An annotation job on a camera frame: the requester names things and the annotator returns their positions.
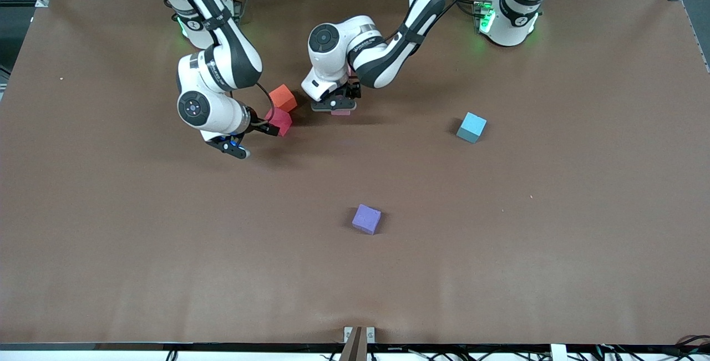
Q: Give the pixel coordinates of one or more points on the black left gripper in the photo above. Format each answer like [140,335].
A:
[348,93]

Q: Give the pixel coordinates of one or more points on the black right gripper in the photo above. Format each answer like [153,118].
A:
[259,124]

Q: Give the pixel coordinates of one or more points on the red foam cube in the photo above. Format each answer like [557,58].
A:
[282,122]

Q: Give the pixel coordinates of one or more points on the pink foam cube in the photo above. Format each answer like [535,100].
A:
[341,112]

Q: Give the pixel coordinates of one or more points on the cyan foam cube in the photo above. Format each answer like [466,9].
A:
[471,127]

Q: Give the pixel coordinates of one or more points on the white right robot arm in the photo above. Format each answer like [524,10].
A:
[216,111]

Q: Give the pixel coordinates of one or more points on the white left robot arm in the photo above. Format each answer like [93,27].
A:
[383,56]

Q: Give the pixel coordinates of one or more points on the orange foam cube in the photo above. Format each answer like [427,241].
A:
[284,97]

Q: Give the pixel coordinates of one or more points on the purple foam cube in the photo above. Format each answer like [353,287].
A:
[366,218]

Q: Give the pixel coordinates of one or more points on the brown paper table cover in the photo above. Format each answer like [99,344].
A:
[166,239]

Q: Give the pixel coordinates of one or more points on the metal clamp bracket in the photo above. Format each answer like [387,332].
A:
[359,341]

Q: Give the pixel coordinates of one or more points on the black table edge rail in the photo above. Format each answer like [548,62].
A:
[166,345]

